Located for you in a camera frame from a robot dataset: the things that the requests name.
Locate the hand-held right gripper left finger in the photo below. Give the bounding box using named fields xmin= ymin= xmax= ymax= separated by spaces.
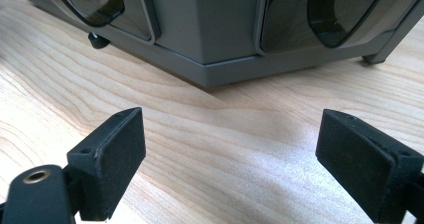
xmin=66 ymin=107 xmax=147 ymax=222

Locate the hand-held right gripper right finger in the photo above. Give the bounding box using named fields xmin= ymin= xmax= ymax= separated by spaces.
xmin=315 ymin=108 xmax=424 ymax=224

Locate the grey corner storage rack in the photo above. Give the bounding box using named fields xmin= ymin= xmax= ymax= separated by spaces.
xmin=6 ymin=0 xmax=424 ymax=89

